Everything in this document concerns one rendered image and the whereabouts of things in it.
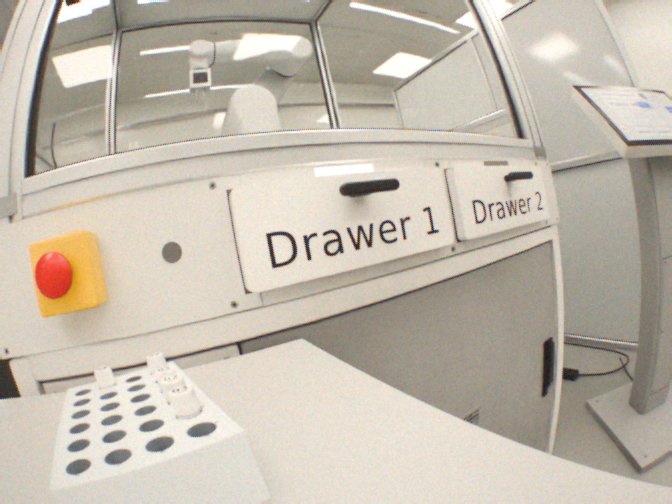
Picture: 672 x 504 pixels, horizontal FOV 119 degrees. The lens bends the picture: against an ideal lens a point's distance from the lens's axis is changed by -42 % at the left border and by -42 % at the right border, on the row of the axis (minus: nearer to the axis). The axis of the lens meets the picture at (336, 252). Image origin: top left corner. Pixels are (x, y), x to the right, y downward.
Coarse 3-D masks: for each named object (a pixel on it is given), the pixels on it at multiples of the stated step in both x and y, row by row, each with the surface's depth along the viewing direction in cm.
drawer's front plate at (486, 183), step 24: (456, 168) 47; (480, 168) 49; (504, 168) 52; (528, 168) 56; (456, 192) 47; (480, 192) 49; (504, 192) 52; (528, 192) 56; (456, 216) 48; (480, 216) 48; (528, 216) 55
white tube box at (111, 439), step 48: (96, 384) 16; (144, 384) 16; (192, 384) 16; (96, 432) 10; (144, 432) 11; (192, 432) 11; (240, 432) 11; (96, 480) 7; (144, 480) 8; (192, 480) 9; (240, 480) 10
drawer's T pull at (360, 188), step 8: (344, 184) 34; (352, 184) 35; (360, 184) 35; (368, 184) 35; (376, 184) 36; (384, 184) 36; (392, 184) 37; (344, 192) 34; (352, 192) 35; (360, 192) 35; (368, 192) 36; (376, 192) 37
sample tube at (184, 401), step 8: (176, 392) 12; (184, 392) 12; (192, 392) 12; (176, 400) 12; (184, 400) 12; (192, 400) 12; (176, 408) 12; (184, 408) 12; (192, 408) 12; (200, 408) 13; (184, 416) 12; (192, 416) 12
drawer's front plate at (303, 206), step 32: (256, 192) 34; (288, 192) 35; (320, 192) 37; (384, 192) 41; (416, 192) 43; (256, 224) 34; (288, 224) 35; (320, 224) 37; (352, 224) 39; (384, 224) 40; (416, 224) 43; (448, 224) 45; (256, 256) 34; (288, 256) 35; (320, 256) 37; (352, 256) 38; (384, 256) 40; (256, 288) 33
